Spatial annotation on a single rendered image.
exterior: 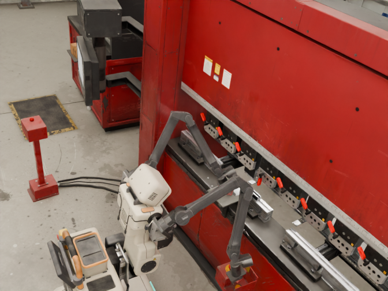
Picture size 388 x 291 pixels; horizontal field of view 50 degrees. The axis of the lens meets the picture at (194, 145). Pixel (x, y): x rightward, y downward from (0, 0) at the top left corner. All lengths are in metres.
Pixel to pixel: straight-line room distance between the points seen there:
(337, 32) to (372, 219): 0.91
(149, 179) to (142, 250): 0.49
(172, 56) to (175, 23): 0.24
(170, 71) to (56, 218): 1.76
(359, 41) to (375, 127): 0.39
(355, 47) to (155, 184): 1.19
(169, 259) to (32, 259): 1.12
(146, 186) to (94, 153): 2.51
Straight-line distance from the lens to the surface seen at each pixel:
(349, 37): 2.03
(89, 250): 2.54
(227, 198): 2.77
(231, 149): 2.84
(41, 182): 4.17
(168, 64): 3.06
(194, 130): 2.51
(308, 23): 2.17
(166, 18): 2.91
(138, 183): 2.30
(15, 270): 3.69
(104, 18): 2.89
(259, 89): 2.50
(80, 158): 4.64
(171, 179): 3.50
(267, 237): 2.77
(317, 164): 2.32
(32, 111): 5.48
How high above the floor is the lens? 2.85
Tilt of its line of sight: 36 degrees down
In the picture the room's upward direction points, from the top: 8 degrees clockwise
